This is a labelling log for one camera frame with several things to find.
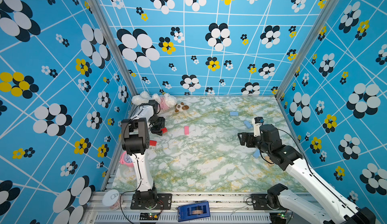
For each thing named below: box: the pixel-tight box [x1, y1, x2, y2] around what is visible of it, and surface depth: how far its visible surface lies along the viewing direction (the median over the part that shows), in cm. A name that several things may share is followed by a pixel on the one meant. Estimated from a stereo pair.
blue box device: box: [177, 200, 211, 222], surface depth 68 cm
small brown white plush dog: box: [174, 101, 190, 113], surface depth 111 cm
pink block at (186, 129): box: [183, 125, 189, 135], surface depth 104 cm
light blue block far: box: [229, 111, 239, 117], surface depth 111 cm
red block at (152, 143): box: [149, 140, 158, 147], surface depth 98 cm
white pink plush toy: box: [132, 90, 178, 111], surface depth 106 cm
